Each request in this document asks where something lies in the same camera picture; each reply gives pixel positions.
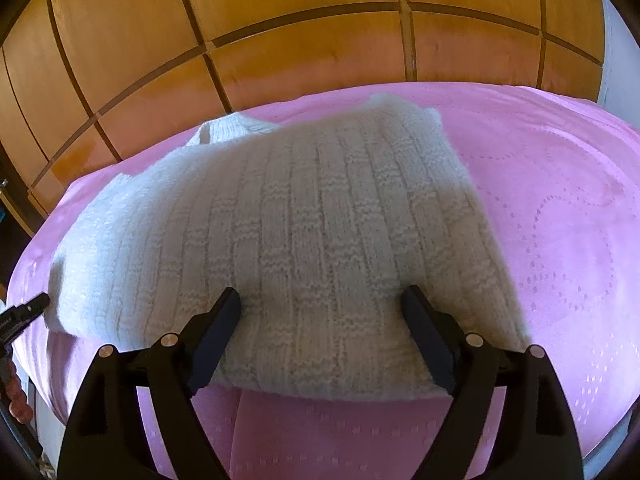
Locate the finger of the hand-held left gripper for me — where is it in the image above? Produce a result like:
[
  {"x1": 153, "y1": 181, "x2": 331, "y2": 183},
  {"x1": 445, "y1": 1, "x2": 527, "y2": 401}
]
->
[{"x1": 0, "y1": 293, "x2": 51, "y2": 347}]

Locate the pink bed blanket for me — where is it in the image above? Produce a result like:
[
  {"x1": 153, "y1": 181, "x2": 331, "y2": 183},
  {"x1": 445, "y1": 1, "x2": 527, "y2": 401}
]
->
[{"x1": 7, "y1": 81, "x2": 640, "y2": 480}]

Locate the person's left hand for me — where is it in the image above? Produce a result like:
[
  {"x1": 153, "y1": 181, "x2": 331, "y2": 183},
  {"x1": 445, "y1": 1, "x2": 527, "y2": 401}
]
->
[{"x1": 0, "y1": 355, "x2": 34, "y2": 422}]

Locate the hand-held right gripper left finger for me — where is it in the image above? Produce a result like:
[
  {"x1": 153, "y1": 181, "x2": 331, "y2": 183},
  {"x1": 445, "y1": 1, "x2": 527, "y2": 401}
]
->
[{"x1": 56, "y1": 287, "x2": 243, "y2": 480}]

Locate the wooden headboard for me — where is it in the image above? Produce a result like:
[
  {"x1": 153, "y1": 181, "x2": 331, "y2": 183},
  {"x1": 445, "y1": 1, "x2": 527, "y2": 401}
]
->
[{"x1": 0, "y1": 0, "x2": 608, "y2": 221}]

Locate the white knit sweater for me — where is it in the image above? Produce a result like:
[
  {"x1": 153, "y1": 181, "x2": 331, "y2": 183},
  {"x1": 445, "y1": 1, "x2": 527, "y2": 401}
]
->
[{"x1": 46, "y1": 92, "x2": 532, "y2": 404}]

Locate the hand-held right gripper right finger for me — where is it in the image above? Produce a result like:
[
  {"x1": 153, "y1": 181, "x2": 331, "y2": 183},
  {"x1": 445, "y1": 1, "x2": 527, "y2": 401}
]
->
[{"x1": 399, "y1": 284, "x2": 584, "y2": 480}]

